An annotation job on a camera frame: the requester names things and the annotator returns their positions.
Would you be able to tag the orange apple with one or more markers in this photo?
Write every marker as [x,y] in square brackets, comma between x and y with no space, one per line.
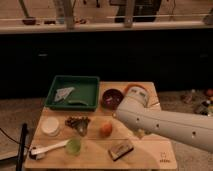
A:
[106,129]

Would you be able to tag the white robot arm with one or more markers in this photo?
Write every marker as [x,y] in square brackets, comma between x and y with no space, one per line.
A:
[190,129]

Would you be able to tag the green plastic tray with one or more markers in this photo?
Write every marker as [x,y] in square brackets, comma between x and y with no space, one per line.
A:
[86,89]

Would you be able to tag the dark maroon bowl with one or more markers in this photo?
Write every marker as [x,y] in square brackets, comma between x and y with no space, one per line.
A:
[111,98]

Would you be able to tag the orange bowl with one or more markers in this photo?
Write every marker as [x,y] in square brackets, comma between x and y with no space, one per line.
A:
[132,85]

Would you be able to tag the green bean pod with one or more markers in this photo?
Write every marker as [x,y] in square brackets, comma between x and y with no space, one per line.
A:
[77,102]

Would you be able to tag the grey cloth piece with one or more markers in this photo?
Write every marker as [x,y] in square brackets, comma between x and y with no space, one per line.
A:
[63,93]

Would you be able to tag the bunch of dark keys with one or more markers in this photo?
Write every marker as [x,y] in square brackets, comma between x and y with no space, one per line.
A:
[80,124]

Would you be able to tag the wooden block eraser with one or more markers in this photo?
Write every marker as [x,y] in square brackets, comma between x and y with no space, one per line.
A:
[119,150]

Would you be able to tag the green cup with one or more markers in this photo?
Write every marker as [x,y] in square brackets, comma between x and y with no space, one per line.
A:
[73,146]

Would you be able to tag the white handled brush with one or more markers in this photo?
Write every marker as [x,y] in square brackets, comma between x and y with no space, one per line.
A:
[37,153]

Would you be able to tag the black stand post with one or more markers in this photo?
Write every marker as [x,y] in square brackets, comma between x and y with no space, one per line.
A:
[21,148]

